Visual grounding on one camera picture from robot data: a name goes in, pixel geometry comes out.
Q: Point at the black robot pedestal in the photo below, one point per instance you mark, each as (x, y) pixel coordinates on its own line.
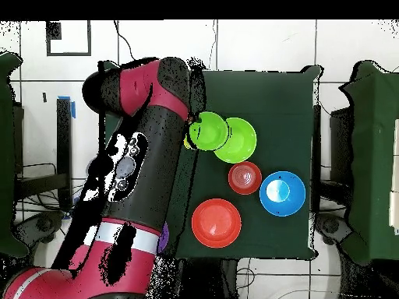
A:
(212, 280)

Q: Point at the dark green tablecloth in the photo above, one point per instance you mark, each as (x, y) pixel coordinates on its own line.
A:
(274, 102)

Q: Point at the large orange bowl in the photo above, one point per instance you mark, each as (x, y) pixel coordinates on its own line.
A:
(215, 222)

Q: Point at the blue bowl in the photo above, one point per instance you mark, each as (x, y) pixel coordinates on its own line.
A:
(282, 205)

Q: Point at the small black floor marker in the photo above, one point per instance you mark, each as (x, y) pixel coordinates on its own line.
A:
(44, 97)

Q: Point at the small orange bowl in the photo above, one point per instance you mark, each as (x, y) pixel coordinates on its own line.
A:
(244, 177)

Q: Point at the black office chair base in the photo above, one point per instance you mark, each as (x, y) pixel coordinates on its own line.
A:
(40, 225)

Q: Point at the blue tape strip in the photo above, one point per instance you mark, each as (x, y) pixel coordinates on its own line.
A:
(73, 110)

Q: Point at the black metal stand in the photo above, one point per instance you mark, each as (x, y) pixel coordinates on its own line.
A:
(64, 140)

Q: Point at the black square floor frame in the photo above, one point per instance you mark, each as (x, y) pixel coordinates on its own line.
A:
(68, 54)

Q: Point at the large purple bowl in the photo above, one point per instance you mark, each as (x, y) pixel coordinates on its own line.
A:
(163, 238)

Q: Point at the small green bowl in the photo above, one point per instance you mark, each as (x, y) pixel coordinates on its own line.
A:
(210, 130)

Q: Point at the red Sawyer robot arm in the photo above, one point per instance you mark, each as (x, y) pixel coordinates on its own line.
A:
(156, 174)

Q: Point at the large green bowl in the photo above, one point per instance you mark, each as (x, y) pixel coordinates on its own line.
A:
(241, 140)

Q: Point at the black box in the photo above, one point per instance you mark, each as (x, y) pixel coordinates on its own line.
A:
(341, 146)

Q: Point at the yellow cup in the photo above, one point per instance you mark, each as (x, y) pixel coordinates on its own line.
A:
(186, 142)

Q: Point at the green cloth side table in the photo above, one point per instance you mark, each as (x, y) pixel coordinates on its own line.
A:
(6, 202)
(374, 155)

